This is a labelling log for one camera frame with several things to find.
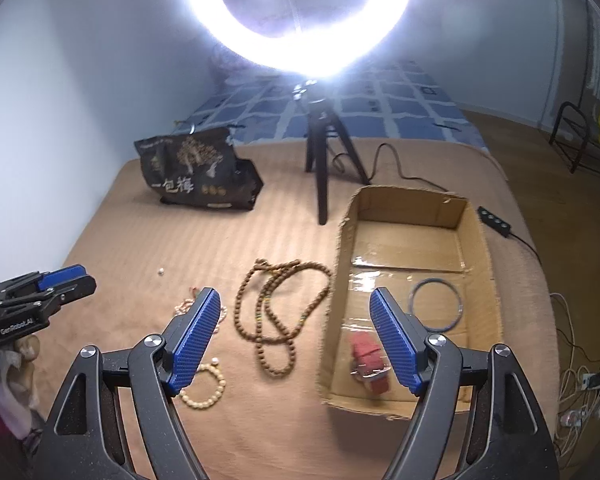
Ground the red leather strap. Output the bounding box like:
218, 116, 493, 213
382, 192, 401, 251
349, 332, 393, 393

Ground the cardboard box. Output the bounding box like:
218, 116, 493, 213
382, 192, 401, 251
316, 185, 505, 421

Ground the black tripod stand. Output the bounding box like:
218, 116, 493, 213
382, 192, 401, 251
292, 77, 371, 226

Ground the cream bead bracelet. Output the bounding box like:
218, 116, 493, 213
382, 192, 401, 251
177, 357, 229, 411

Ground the brown wooden bead necklace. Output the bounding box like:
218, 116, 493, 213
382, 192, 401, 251
234, 258, 333, 377

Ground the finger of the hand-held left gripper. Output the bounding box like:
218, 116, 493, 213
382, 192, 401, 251
0, 264, 88, 302
0, 276, 97, 318

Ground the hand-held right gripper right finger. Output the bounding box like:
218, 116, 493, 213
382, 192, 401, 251
369, 287, 561, 480

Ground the person's left hand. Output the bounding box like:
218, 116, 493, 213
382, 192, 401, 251
0, 332, 43, 411

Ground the white ring light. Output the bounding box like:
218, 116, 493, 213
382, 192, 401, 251
177, 0, 416, 81

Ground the blue checkered blanket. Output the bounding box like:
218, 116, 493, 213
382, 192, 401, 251
177, 57, 491, 148

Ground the black inline light controller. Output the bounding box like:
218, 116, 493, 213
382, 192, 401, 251
476, 205, 512, 236

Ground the pale bead necklace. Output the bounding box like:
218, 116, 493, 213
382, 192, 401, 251
172, 286, 228, 328

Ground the black printed snack bag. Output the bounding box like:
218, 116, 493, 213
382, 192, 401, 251
133, 127, 265, 211

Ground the power strip with cables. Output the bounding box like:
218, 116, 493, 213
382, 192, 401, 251
550, 292, 600, 461

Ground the black power cable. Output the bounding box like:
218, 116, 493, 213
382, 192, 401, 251
330, 143, 543, 268

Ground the blue bangle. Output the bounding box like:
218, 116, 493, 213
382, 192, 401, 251
409, 277, 466, 333

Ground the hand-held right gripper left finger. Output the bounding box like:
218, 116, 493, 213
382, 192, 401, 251
32, 287, 226, 480

